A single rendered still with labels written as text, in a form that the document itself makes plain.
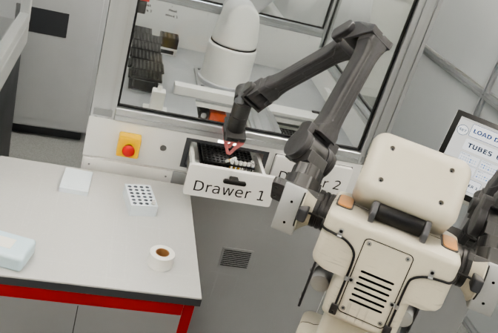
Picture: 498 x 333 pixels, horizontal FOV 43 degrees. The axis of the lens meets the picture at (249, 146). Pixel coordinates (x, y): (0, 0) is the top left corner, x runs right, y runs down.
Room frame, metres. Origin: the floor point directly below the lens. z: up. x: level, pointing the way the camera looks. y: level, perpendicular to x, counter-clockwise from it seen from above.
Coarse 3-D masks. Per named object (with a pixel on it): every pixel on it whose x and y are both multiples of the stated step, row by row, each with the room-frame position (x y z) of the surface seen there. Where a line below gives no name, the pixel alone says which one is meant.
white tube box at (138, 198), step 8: (128, 184) 1.72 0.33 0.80; (128, 192) 1.67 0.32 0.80; (136, 192) 1.69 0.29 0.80; (144, 192) 1.70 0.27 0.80; (152, 192) 1.71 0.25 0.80; (128, 200) 1.64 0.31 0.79; (136, 200) 1.64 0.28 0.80; (144, 200) 1.66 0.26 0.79; (128, 208) 1.62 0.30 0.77; (136, 208) 1.62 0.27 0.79; (144, 208) 1.63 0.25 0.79; (152, 208) 1.64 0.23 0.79; (144, 216) 1.63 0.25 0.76; (152, 216) 1.64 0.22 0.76
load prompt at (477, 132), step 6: (474, 126) 2.18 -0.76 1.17; (480, 126) 2.18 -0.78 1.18; (474, 132) 2.17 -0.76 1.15; (480, 132) 2.16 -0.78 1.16; (486, 132) 2.16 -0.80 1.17; (492, 132) 2.16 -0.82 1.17; (474, 138) 2.15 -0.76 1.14; (480, 138) 2.15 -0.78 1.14; (486, 138) 2.15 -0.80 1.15; (492, 138) 2.15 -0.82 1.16; (492, 144) 2.13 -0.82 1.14
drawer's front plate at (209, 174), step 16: (192, 176) 1.73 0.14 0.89; (208, 176) 1.74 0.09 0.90; (224, 176) 1.76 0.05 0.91; (240, 176) 1.77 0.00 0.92; (256, 176) 1.78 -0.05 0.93; (272, 176) 1.81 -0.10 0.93; (192, 192) 1.73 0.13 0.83; (208, 192) 1.75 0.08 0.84; (240, 192) 1.77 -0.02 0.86; (256, 192) 1.79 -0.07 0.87
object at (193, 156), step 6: (192, 144) 1.93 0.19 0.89; (192, 150) 1.89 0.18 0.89; (192, 156) 1.84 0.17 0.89; (198, 156) 1.97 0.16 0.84; (252, 156) 2.04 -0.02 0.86; (258, 156) 1.99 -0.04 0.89; (186, 162) 1.89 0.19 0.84; (198, 162) 1.93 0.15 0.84; (258, 162) 1.95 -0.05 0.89; (258, 168) 1.93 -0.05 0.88
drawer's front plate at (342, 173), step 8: (280, 160) 1.97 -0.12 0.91; (288, 160) 1.98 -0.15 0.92; (272, 168) 1.97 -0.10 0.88; (280, 168) 1.97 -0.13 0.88; (288, 168) 1.98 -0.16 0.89; (336, 168) 2.03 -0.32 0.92; (344, 168) 2.03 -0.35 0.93; (280, 176) 1.98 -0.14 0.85; (328, 176) 2.02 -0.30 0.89; (336, 176) 2.03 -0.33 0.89; (344, 176) 2.04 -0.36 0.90; (328, 184) 2.02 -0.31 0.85; (336, 184) 2.03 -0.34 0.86; (344, 184) 2.04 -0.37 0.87; (336, 192) 2.04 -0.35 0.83
